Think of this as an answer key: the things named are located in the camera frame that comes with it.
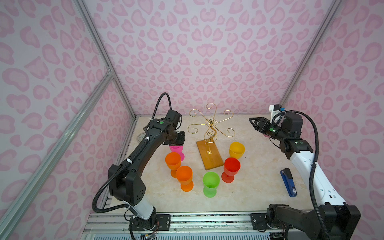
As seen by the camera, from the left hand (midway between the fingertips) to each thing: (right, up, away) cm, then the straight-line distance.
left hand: (182, 139), depth 82 cm
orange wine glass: (+2, -19, -3) cm, 19 cm away
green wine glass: (+15, -21, -5) cm, 26 cm away
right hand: (+36, +11, -9) cm, 38 cm away
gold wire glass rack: (+16, +4, -1) cm, 17 cm away
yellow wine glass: (+32, -7, +7) cm, 33 cm away
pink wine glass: (-3, -6, +6) cm, 9 cm away
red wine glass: (+26, -13, -6) cm, 29 cm away
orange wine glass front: (-5, -11, 0) cm, 12 cm away
